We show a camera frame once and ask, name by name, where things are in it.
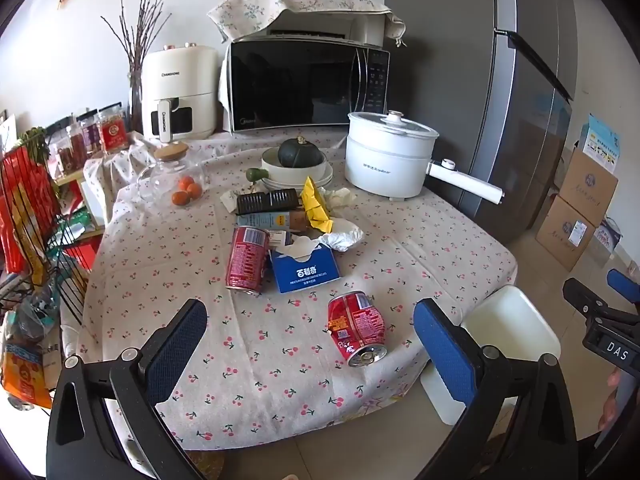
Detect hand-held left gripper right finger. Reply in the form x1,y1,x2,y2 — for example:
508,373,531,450
414,299,596,480

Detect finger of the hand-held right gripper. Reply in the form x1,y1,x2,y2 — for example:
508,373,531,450
606,268,640,305
562,277,610,322

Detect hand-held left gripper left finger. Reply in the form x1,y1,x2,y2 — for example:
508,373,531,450
46,299,208,480

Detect white plastic bin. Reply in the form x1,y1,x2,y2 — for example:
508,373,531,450
420,285,563,426

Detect dented red drink can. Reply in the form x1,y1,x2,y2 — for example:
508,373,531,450
327,291,388,367

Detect blue tissue box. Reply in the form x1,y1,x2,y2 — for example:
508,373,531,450
270,235,342,295

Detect white wrapper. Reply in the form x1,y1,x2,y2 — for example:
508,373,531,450
320,220,365,252

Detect yellow wrapper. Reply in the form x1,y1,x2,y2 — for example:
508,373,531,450
300,176,335,235

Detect person's right hand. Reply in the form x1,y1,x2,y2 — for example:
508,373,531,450
597,366,631,433

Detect blue and white bag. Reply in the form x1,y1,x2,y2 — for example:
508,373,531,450
592,217,623,251

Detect cardboard box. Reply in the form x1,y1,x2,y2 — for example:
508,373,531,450
557,147,619,218
535,195,596,272

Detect cherry print tablecloth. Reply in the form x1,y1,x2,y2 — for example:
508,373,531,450
75,130,518,453

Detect light blue printed box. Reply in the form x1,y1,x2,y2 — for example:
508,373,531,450
580,114,622,163

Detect grey plastic bag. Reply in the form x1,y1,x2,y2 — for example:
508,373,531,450
12,285,63,346

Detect orange snack bag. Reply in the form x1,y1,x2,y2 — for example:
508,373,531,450
0,345,53,411

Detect blue and white carton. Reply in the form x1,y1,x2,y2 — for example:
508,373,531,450
236,211,296,231

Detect glass jar with cork lid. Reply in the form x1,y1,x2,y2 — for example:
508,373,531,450
136,142,208,206

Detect black ribbed package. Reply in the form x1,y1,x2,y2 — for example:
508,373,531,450
236,188,301,216

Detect wooden shelf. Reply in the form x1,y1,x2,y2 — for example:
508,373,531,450
52,167,108,241

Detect brown printed snack packet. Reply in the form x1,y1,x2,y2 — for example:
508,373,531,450
291,208,321,236

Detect crumpled paper tissue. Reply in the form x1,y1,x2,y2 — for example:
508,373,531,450
320,186,357,211

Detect white plate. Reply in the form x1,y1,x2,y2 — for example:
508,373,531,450
265,170,335,193
262,165,334,188

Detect white electric pot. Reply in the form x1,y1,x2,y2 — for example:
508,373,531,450
344,110,506,206

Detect red plastic bag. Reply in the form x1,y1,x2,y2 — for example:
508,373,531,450
0,150,56,281

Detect white bowl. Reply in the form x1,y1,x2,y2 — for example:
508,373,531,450
261,147,331,183

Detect clear jar of red snacks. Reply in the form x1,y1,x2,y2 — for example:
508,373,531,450
62,115,88,168
47,130,73,178

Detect red label snack jar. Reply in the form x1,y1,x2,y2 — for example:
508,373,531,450
97,105,130,155

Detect purple label snack jar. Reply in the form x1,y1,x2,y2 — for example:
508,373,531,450
80,110,103,158

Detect dark green squash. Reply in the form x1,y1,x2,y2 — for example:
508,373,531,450
278,136,326,168

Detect glass vase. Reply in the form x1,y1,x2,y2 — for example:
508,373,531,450
129,65,147,133

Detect green leafy vegetable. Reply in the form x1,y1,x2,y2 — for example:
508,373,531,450
17,127,53,166

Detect cream air fryer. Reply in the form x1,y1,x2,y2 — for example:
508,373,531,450
140,45,219,143

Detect grey refrigerator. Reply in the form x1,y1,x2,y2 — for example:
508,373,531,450
385,0,573,246

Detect black door microwave oven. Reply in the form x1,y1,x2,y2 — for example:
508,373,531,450
218,37,392,135

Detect dried branches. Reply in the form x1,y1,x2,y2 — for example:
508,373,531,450
100,0,181,76

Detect floral cover cloth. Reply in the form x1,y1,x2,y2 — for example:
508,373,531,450
207,0,407,48

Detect black wire rack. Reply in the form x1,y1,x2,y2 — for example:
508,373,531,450
0,160,91,326

